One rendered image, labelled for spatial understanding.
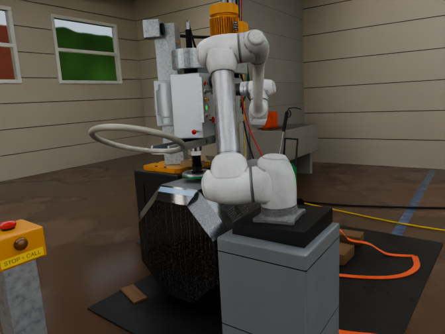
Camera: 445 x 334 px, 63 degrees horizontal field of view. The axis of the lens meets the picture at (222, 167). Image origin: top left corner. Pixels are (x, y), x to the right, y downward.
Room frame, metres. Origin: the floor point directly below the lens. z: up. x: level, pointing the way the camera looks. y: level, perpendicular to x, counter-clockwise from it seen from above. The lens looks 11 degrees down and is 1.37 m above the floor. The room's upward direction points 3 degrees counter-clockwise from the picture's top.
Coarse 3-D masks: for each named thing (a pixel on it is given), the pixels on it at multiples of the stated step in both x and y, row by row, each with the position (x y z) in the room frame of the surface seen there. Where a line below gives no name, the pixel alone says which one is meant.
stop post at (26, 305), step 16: (32, 224) 0.90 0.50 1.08; (0, 240) 0.81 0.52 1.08; (32, 240) 0.86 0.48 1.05; (0, 256) 0.80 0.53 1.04; (16, 256) 0.82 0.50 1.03; (32, 256) 0.85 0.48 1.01; (0, 272) 0.83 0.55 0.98; (16, 272) 0.84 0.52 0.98; (32, 272) 0.87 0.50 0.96; (0, 288) 0.84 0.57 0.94; (16, 288) 0.83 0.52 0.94; (32, 288) 0.86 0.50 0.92; (0, 304) 0.85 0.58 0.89; (16, 304) 0.83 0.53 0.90; (32, 304) 0.86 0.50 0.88; (16, 320) 0.83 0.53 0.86; (32, 320) 0.85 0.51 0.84
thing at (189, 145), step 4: (184, 140) 2.45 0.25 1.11; (192, 140) 2.32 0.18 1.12; (196, 140) 2.37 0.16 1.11; (200, 140) 2.42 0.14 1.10; (204, 140) 2.48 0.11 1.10; (208, 140) 2.52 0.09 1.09; (212, 140) 2.60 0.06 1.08; (160, 144) 2.17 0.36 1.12; (164, 144) 2.21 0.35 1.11; (168, 144) 2.26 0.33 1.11; (172, 144) 2.30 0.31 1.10; (176, 144) 2.13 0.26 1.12; (188, 144) 2.26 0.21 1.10; (192, 144) 2.31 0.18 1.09; (196, 144) 2.37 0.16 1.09; (200, 144) 2.42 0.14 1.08; (204, 144) 2.48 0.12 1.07; (188, 148) 2.26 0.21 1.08; (192, 148) 2.31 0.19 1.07
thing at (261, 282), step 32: (224, 256) 1.44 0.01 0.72; (256, 256) 1.35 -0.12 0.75; (288, 256) 1.27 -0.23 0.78; (320, 256) 1.35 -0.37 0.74; (224, 288) 1.44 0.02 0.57; (256, 288) 1.35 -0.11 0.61; (288, 288) 1.27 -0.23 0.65; (320, 288) 1.35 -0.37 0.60; (224, 320) 1.45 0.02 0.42; (256, 320) 1.36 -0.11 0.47; (288, 320) 1.27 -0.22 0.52; (320, 320) 1.35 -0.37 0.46
